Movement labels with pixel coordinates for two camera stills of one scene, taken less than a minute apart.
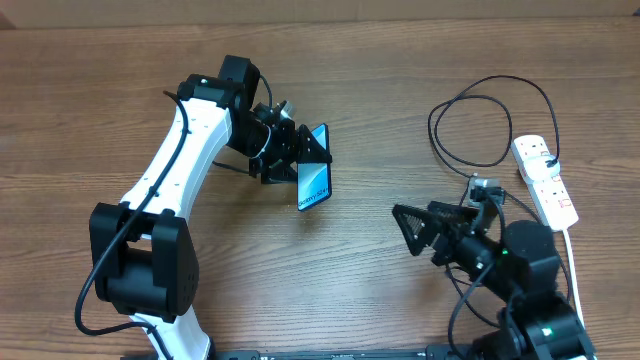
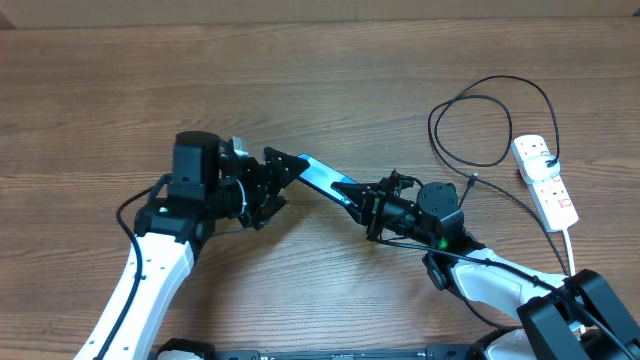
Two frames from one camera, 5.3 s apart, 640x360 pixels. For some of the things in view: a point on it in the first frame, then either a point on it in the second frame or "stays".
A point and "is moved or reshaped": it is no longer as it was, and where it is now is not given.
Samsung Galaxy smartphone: [314, 182] is moved or reshaped
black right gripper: [428, 222] to [367, 202]
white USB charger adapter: [537, 171] stays
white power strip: [550, 196] stays
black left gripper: [291, 146] to [263, 193]
